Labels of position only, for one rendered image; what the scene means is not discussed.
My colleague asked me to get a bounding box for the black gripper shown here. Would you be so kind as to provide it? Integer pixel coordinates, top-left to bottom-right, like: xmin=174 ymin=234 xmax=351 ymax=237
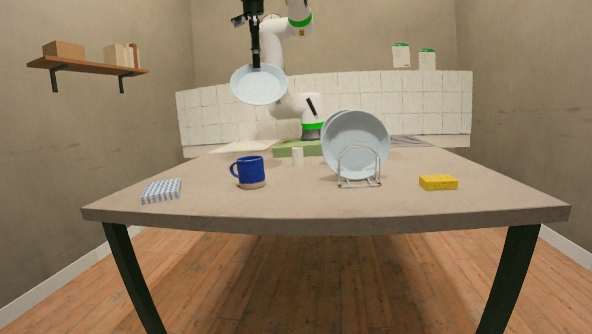
xmin=242 ymin=0 xmax=264 ymax=68

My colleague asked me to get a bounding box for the white tiled splashback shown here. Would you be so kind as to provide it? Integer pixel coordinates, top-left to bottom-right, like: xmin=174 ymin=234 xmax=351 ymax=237
xmin=175 ymin=70 xmax=472 ymax=158

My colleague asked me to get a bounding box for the yellow sponge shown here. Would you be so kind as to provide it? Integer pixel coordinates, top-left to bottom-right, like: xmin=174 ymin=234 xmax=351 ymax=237
xmin=419 ymin=174 xmax=458 ymax=191

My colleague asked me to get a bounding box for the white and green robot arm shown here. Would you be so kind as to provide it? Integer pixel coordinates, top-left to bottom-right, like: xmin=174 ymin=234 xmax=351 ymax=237
xmin=231 ymin=0 xmax=325 ymax=141

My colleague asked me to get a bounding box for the blue and white checked towel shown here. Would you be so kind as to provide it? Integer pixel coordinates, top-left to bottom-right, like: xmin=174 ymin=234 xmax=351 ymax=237
xmin=140 ymin=178 xmax=181 ymax=205

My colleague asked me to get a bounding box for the dark blue mug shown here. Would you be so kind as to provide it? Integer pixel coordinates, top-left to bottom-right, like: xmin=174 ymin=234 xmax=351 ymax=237
xmin=230 ymin=155 xmax=266 ymax=190

